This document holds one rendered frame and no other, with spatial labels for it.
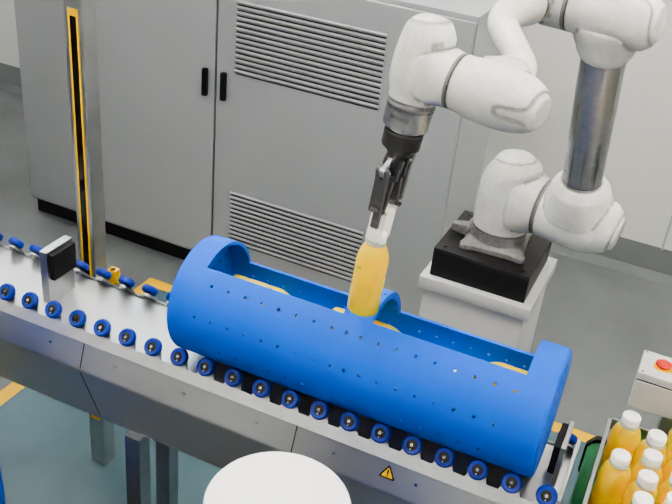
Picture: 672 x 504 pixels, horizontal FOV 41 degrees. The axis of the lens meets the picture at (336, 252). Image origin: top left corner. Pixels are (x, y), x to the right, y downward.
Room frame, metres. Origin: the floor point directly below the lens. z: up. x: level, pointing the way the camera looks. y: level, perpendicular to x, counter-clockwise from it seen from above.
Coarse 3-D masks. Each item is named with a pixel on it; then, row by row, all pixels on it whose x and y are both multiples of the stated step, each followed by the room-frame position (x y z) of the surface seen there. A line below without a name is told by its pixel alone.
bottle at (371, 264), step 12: (360, 252) 1.55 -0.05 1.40; (372, 252) 1.54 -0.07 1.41; (384, 252) 1.54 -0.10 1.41; (360, 264) 1.54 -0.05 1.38; (372, 264) 1.53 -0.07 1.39; (384, 264) 1.54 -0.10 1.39; (360, 276) 1.53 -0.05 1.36; (372, 276) 1.53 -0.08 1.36; (384, 276) 1.55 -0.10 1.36; (360, 288) 1.53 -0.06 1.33; (372, 288) 1.53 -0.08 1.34; (348, 300) 1.55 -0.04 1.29; (360, 300) 1.53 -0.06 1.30; (372, 300) 1.53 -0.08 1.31; (360, 312) 1.52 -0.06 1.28; (372, 312) 1.53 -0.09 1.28
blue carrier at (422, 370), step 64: (192, 256) 1.76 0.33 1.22; (192, 320) 1.66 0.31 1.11; (256, 320) 1.62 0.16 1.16; (320, 320) 1.60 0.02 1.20; (384, 320) 1.78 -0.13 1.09; (320, 384) 1.54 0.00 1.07; (384, 384) 1.49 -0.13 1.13; (448, 384) 1.46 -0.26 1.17; (512, 384) 1.44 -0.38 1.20; (512, 448) 1.38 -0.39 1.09
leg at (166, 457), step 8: (160, 448) 1.92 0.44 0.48; (168, 448) 1.91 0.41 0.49; (160, 456) 1.92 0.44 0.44; (168, 456) 1.91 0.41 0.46; (176, 456) 1.94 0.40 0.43; (160, 464) 1.92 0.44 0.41; (168, 464) 1.91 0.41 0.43; (176, 464) 1.94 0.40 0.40; (160, 472) 1.92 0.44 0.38; (168, 472) 1.91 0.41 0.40; (176, 472) 1.94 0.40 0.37; (160, 480) 1.92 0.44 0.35; (168, 480) 1.91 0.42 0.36; (176, 480) 1.94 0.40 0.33; (160, 488) 1.92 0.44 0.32; (168, 488) 1.91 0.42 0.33; (176, 488) 1.94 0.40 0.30; (160, 496) 1.92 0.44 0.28; (168, 496) 1.91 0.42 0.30; (176, 496) 1.94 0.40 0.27
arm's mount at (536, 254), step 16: (448, 240) 2.21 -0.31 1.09; (544, 240) 2.28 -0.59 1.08; (448, 256) 2.15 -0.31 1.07; (464, 256) 2.13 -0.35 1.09; (480, 256) 2.14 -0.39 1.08; (528, 256) 2.18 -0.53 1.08; (544, 256) 2.23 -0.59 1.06; (432, 272) 2.16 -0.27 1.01; (448, 272) 2.14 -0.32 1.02; (464, 272) 2.13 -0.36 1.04; (480, 272) 2.11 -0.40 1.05; (496, 272) 2.09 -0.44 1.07; (512, 272) 2.08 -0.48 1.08; (528, 272) 2.09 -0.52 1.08; (480, 288) 2.11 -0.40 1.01; (496, 288) 2.09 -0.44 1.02; (512, 288) 2.07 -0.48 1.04; (528, 288) 2.08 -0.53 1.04
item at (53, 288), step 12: (60, 240) 2.00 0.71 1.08; (48, 252) 1.94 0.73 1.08; (60, 252) 1.95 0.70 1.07; (72, 252) 2.00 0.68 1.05; (48, 264) 1.93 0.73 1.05; (60, 264) 1.95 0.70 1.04; (72, 264) 1.99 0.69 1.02; (48, 276) 1.93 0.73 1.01; (60, 276) 1.95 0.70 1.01; (72, 276) 2.01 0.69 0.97; (48, 288) 1.93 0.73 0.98; (60, 288) 1.97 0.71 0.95; (72, 288) 2.01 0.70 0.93; (48, 300) 1.93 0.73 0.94
